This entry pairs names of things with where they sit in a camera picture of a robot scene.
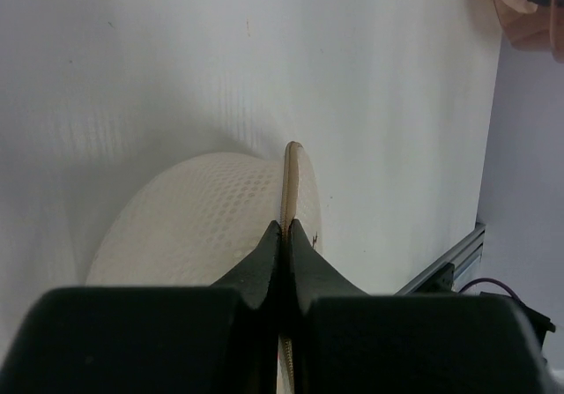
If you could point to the translucent pink plastic basket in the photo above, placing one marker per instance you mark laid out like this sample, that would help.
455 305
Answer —
532 25

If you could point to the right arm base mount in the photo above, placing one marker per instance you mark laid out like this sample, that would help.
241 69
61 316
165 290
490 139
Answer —
537 319

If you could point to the beige round mesh laundry bag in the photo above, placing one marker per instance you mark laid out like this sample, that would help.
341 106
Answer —
197 220

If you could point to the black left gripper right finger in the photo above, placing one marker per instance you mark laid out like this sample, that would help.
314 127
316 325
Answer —
347 341

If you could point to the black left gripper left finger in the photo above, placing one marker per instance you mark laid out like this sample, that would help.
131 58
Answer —
221 338

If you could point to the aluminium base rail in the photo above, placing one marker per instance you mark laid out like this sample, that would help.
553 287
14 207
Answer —
466 256

